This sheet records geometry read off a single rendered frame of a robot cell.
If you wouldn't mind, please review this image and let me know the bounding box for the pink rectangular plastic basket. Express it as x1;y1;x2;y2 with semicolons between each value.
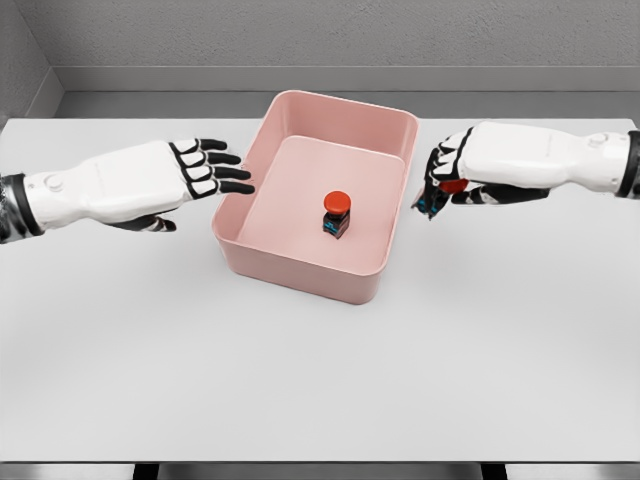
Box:
210;89;421;307

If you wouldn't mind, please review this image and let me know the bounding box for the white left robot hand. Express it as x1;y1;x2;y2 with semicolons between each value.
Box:
83;138;257;234

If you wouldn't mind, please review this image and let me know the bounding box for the red-button industrial switch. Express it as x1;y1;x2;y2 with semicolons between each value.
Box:
320;190;352;241
417;178;470;220

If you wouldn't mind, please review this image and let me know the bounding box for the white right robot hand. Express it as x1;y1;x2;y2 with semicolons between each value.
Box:
410;121;577;220

